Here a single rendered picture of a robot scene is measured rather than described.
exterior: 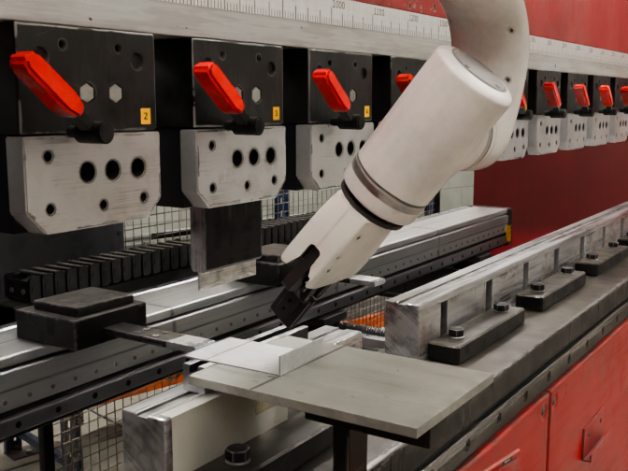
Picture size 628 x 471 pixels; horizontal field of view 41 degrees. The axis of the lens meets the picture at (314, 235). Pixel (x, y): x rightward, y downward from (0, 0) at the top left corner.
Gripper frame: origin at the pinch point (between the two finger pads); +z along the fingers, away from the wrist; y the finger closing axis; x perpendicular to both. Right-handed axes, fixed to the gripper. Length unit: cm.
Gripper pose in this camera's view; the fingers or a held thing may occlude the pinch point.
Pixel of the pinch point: (292, 304)
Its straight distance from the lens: 90.2
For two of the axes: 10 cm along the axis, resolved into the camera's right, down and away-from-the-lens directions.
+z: -5.4, 7.0, 4.7
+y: -5.5, 1.3, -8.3
